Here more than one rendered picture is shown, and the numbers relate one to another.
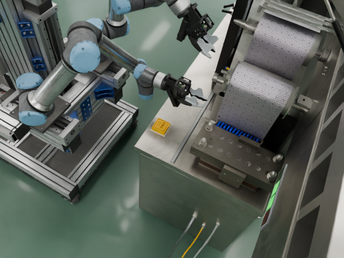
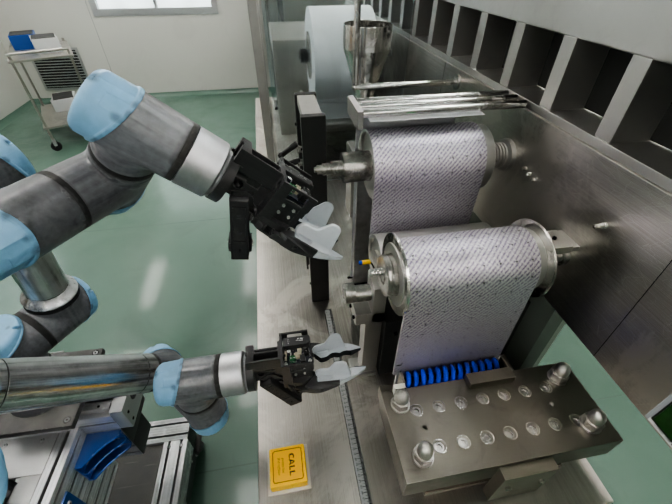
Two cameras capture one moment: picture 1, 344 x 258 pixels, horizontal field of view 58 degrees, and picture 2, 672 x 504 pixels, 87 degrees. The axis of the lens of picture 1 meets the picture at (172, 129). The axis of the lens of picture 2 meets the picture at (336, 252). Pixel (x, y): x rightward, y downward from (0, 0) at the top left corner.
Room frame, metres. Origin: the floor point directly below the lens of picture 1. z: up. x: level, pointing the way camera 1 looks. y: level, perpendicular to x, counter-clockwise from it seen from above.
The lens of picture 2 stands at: (0.60, 0.10, 1.69)
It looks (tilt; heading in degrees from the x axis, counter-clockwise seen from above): 40 degrees down; 331
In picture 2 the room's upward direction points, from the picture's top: straight up
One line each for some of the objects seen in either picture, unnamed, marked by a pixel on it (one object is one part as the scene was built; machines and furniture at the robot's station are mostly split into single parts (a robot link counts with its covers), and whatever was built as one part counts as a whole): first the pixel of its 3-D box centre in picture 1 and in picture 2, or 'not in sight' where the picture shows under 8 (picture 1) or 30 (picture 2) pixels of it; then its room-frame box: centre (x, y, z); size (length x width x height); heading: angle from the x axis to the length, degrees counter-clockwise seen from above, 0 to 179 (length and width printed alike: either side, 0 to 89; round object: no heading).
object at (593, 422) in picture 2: (273, 174); (595, 418); (0.63, -0.45, 1.05); 0.04 x 0.04 x 0.04
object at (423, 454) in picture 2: (203, 141); (424, 451); (0.73, -0.15, 1.05); 0.04 x 0.04 x 0.04
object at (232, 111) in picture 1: (244, 118); (455, 339); (0.85, -0.31, 1.11); 0.23 x 0.01 x 0.18; 71
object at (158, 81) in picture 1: (161, 80); (236, 371); (0.99, 0.09, 1.11); 0.08 x 0.05 x 0.08; 161
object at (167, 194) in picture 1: (253, 78); not in sight; (1.82, -0.57, 0.43); 2.52 x 0.64 x 0.86; 161
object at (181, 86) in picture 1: (176, 86); (281, 363); (0.96, 0.01, 1.12); 0.12 x 0.08 x 0.09; 71
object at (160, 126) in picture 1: (160, 126); (288, 466); (0.87, 0.06, 0.91); 0.07 x 0.07 x 0.02; 71
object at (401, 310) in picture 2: (232, 77); (394, 274); (0.95, -0.21, 1.25); 0.15 x 0.01 x 0.15; 161
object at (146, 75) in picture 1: (146, 74); (191, 380); (1.01, 0.16, 1.11); 0.11 x 0.08 x 0.09; 71
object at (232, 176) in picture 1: (231, 177); (519, 481); (0.63, -0.29, 0.96); 0.10 x 0.03 x 0.11; 71
